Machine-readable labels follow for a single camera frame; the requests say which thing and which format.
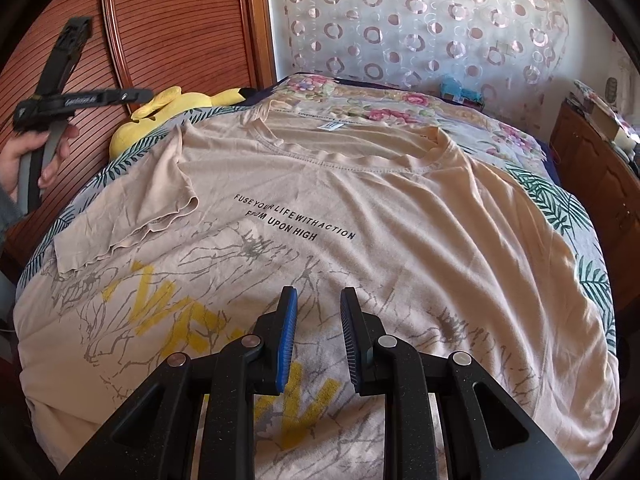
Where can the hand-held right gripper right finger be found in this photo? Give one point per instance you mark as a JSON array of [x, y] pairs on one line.
[[350, 340]]

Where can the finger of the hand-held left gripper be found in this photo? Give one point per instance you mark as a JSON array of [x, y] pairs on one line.
[[100, 97], [62, 60]]

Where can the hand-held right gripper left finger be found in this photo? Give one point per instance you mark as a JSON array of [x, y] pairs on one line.
[[286, 340]]

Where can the beige printed t-shirt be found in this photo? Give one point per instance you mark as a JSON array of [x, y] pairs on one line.
[[350, 185]]

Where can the person's left hand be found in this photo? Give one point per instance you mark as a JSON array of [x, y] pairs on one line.
[[10, 165]]

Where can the yellow plush toy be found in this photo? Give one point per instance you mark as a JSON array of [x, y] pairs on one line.
[[135, 135]]

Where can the wooden headboard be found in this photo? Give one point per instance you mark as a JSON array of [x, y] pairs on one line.
[[175, 25]]

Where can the floral blanket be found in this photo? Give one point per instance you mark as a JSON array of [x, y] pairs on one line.
[[390, 110]]

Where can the leaf print blanket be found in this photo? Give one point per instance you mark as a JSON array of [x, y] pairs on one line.
[[545, 195]]

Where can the blue toy box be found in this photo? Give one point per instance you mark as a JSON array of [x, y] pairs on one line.
[[460, 91]]

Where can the wooden cabinet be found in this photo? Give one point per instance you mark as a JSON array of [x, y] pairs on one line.
[[595, 185]]

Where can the circle pattern sheer curtain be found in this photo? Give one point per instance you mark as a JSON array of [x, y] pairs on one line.
[[425, 25]]

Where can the cardboard box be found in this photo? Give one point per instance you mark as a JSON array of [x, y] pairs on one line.
[[607, 122]]

